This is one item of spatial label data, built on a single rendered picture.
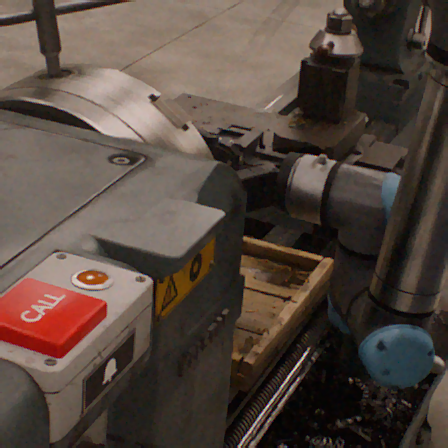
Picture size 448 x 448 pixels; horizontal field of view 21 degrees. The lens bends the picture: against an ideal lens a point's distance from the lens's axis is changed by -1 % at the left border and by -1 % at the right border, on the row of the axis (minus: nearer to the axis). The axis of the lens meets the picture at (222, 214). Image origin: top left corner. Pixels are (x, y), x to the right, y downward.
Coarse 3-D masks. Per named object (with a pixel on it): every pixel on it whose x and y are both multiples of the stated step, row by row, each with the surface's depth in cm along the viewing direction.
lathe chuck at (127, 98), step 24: (72, 72) 120; (96, 72) 120; (120, 72) 121; (96, 96) 115; (120, 96) 117; (144, 96) 119; (144, 120) 115; (168, 120) 118; (168, 144) 116; (192, 144) 119
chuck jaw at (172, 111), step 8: (152, 104) 120; (160, 104) 121; (168, 104) 124; (176, 104) 125; (168, 112) 120; (176, 112) 124; (184, 112) 125; (176, 120) 120; (184, 120) 124; (192, 120) 125
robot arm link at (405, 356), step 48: (432, 0) 113; (432, 48) 113; (432, 96) 115; (432, 144) 116; (432, 192) 117; (384, 240) 123; (432, 240) 119; (384, 288) 123; (432, 288) 122; (384, 336) 122; (384, 384) 124
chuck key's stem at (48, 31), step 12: (36, 0) 116; (48, 0) 116; (48, 12) 117; (36, 24) 117; (48, 24) 117; (48, 36) 117; (48, 48) 118; (60, 48) 119; (48, 60) 119; (48, 72) 119; (60, 72) 120
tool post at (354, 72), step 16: (304, 64) 173; (320, 64) 172; (336, 64) 171; (352, 64) 173; (304, 80) 173; (320, 80) 172; (336, 80) 171; (352, 80) 174; (304, 96) 174; (320, 96) 173; (336, 96) 172; (352, 96) 176; (304, 112) 176; (320, 112) 174; (336, 112) 173
